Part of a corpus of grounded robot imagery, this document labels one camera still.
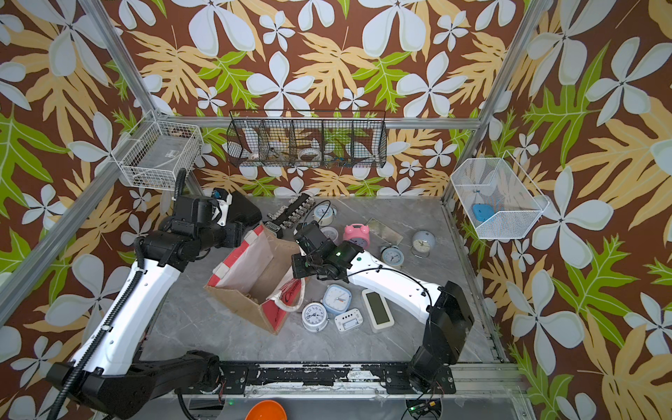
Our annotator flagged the pink twin-bell alarm clock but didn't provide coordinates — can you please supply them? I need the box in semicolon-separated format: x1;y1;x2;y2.
343;223;371;250

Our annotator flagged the canvas bag with red sides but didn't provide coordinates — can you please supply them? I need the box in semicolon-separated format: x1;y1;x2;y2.
205;225;308;335

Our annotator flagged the white rectangular digital clock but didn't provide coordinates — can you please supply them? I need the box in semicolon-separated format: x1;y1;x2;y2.
362;289;395;333

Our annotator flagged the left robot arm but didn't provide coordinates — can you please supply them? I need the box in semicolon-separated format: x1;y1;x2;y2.
47;170;261;419

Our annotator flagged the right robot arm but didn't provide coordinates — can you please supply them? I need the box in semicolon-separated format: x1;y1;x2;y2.
292;222;474;392

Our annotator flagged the lilac round alarm clock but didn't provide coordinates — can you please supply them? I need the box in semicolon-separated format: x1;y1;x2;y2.
320;226;339;243

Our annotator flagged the cream and blue alarm clock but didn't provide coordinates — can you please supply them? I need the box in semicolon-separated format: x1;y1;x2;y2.
313;201;337;227

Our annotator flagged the blue square alarm clock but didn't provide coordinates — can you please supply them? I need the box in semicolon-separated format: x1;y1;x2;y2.
321;285;352;315

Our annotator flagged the white round alarm clock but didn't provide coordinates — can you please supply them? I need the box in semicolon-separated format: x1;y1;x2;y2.
301;302;329;333

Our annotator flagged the mirror digital clock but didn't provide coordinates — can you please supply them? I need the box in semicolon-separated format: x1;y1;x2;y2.
367;218;404;246

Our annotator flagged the small white digital clock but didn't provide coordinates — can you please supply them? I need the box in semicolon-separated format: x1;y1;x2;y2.
334;308;364;333

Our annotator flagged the light blue twin-bell alarm clock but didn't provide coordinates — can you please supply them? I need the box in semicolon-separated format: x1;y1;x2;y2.
381;245;405;267

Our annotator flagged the grey round globe clock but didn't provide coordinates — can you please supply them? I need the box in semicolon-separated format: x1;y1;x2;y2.
411;230;436;258

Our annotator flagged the orange bowl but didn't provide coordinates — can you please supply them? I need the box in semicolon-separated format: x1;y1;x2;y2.
245;400;288;420

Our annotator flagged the blue object in basket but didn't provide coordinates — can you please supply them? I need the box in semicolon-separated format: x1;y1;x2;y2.
472;203;495;223

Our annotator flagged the socket set on black rail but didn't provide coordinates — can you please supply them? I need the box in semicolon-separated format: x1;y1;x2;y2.
264;194;315;239

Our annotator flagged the black wire basket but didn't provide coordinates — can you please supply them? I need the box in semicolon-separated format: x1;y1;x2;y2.
224;110;389;168

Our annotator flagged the white wire basket left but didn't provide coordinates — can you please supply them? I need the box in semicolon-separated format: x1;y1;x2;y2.
113;111;204;191

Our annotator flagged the white wire basket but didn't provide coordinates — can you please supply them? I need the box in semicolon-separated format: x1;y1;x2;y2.
451;154;551;242
113;111;204;191

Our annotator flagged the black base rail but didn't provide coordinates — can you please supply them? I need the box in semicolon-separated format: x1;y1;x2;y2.
183;360;457;396

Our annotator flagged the white wire basket right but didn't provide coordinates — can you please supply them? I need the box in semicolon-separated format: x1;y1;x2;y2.
451;154;551;242

